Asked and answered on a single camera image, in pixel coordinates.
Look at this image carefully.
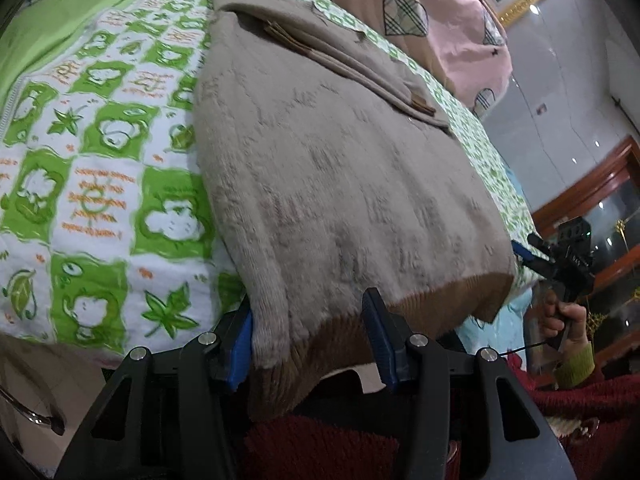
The person's right hand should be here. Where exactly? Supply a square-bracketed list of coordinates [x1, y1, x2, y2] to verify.
[541, 291, 590, 352]

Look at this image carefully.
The wooden glass cabinet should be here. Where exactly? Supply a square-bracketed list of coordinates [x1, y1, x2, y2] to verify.
[530, 135, 640, 361]

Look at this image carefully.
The green and white printed blanket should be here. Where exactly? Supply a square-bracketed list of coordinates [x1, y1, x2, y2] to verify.
[0, 0, 535, 367]

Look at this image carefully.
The pink heart-patterned quilt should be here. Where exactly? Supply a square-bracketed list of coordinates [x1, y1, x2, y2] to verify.
[239, 0, 515, 120]

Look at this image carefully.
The beige knitted sweater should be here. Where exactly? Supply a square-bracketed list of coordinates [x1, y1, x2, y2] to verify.
[192, 0, 517, 422]

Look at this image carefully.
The light blue bed sheet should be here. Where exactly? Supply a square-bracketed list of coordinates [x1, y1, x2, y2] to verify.
[457, 165, 535, 372]

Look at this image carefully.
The curved metal wire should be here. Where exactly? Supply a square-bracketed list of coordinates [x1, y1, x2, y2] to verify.
[0, 387, 67, 437]

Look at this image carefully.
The person's red fuzzy clothing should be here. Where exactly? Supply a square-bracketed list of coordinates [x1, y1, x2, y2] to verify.
[244, 372, 640, 480]

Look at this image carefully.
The plain green cloth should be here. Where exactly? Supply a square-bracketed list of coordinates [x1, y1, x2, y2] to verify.
[0, 0, 196, 126]

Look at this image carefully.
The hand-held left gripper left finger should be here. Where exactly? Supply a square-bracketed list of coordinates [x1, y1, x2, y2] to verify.
[55, 302, 257, 480]

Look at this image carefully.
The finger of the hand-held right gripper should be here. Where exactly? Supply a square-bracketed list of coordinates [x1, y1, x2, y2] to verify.
[511, 240, 552, 273]
[527, 232, 555, 257]

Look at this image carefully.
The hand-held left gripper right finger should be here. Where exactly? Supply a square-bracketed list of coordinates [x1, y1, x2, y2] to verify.
[362, 287, 576, 480]

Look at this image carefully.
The person's right forearm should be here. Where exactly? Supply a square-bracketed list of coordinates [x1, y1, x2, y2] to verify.
[530, 340, 640, 413]

